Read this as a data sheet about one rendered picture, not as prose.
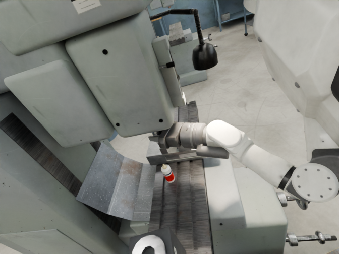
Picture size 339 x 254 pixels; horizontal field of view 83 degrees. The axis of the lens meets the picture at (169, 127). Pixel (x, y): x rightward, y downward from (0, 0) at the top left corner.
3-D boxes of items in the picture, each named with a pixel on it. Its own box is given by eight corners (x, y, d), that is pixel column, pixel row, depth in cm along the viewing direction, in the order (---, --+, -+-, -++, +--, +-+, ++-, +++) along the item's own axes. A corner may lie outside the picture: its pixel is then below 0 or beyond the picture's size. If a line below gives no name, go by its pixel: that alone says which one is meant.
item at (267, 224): (265, 215, 138) (265, 162, 102) (283, 268, 113) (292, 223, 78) (159, 225, 156) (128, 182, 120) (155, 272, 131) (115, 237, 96)
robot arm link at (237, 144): (214, 115, 59) (254, 136, 50) (220, 129, 65) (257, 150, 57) (201, 131, 58) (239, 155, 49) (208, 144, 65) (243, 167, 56)
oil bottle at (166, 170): (175, 175, 89) (168, 160, 82) (174, 182, 86) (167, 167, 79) (167, 176, 90) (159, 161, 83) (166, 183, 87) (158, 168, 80)
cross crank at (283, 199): (302, 191, 101) (305, 178, 94) (315, 213, 92) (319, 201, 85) (270, 195, 104) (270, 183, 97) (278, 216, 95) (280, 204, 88)
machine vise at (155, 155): (216, 134, 101) (213, 118, 94) (220, 156, 89) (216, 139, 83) (154, 145, 109) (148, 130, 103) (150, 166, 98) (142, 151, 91)
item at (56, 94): (129, 99, 77) (96, 32, 62) (113, 140, 59) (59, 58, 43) (89, 109, 82) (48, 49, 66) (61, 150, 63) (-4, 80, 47)
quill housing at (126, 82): (177, 97, 73) (146, 2, 55) (176, 131, 57) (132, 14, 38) (131, 108, 78) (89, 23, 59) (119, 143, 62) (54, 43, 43)
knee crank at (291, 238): (331, 232, 92) (334, 226, 88) (339, 246, 87) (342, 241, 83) (282, 235, 97) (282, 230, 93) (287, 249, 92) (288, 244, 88)
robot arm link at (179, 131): (169, 113, 72) (199, 113, 66) (176, 132, 77) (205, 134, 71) (154, 136, 64) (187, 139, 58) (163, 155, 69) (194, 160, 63)
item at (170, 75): (185, 99, 64) (166, 34, 52) (185, 105, 61) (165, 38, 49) (174, 102, 65) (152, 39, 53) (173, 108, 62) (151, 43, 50)
